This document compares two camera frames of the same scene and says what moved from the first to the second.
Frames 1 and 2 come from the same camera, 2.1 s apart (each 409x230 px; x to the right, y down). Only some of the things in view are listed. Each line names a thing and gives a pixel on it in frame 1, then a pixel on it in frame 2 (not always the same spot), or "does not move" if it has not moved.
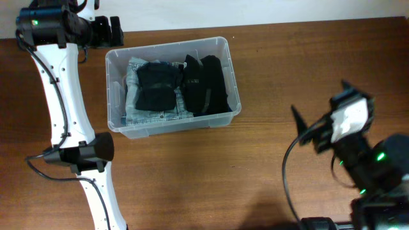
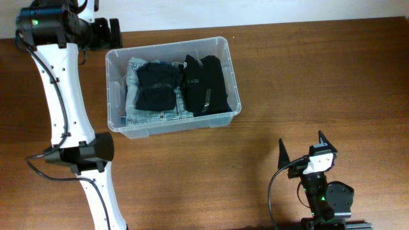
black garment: x=157 y=83 does not move
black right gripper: x=314 y=137 -> x=296 y=170
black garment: x=204 y=88 does not move
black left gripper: x=104 y=32 does not move
